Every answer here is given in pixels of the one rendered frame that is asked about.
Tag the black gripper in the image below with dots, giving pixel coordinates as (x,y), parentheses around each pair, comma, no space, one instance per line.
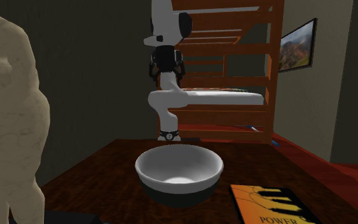
(166,57)

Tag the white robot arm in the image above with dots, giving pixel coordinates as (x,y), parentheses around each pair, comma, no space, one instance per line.
(166,18)

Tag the reddish wooden bunk bed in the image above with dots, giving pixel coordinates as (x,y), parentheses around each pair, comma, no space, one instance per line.
(228,82)

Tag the white bowl with black base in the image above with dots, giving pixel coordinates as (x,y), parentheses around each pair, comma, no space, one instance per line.
(178,169)

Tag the dark wooden table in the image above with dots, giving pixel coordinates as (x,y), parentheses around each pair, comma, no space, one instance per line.
(104,176)

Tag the framed mountain landscape picture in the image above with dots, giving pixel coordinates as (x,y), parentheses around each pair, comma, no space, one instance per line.
(296,46)

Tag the orange book with black print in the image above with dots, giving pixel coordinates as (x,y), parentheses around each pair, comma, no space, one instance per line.
(259,206)

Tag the beige stone torso statue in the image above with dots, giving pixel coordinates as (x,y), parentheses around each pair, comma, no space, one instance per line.
(8,124)

